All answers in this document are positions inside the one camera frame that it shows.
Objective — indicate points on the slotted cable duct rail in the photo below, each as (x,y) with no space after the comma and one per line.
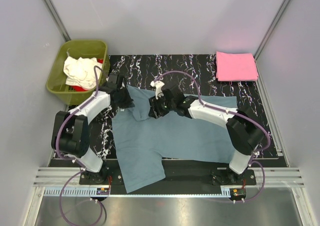
(99,192)

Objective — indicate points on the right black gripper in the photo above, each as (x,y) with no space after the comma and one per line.
(154,108)

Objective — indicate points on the red t shirt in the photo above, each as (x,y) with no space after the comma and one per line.
(80,89)

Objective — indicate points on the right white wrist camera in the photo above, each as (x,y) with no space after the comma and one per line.
(157,85)

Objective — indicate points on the folded pink t shirt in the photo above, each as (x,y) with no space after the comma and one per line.
(234,67)

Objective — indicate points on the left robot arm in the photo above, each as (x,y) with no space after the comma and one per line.
(71,132)

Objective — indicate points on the aluminium frame post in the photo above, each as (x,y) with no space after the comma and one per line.
(275,21)
(56,18)

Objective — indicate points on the olive green plastic bin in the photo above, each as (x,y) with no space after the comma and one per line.
(84,48)

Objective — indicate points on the left aluminium frame post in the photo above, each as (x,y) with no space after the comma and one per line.
(56,18)

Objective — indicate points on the blue-grey t shirt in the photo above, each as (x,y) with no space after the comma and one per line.
(142,141)

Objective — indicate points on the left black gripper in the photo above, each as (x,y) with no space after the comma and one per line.
(128,103)

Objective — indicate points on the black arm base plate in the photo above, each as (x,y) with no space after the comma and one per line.
(181,178)

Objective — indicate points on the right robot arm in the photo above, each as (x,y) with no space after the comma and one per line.
(245,133)

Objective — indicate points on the right aluminium frame post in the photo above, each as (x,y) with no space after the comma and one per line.
(275,21)

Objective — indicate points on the white t shirt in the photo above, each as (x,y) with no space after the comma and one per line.
(80,72)

